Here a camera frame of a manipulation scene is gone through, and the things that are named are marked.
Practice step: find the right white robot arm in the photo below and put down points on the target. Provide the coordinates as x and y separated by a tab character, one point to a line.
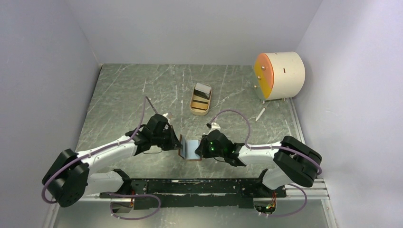
288	161

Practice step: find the brown leather card holder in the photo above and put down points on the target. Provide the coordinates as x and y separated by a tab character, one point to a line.
188	150

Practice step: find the stack of white cards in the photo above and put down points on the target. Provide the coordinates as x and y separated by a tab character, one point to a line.
203	88

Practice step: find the beige oval card tray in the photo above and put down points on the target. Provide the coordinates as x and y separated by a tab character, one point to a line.
198	105

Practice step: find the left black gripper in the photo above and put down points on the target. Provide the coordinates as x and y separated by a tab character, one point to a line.
174	143

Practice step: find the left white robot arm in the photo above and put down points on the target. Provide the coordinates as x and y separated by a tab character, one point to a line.
76	174

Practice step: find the cream cylindrical cabinet orange door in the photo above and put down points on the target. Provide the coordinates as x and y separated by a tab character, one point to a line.
278	75

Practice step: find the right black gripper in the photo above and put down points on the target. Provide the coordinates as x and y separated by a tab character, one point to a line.
201	150

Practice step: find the white pen on table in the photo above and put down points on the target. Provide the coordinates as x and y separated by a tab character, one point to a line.
260	114

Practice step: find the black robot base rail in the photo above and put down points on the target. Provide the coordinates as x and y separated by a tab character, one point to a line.
181	193

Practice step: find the black card divider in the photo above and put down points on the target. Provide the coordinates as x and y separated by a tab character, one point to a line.
201	94

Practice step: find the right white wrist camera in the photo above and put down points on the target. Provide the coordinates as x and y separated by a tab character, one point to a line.
213	126

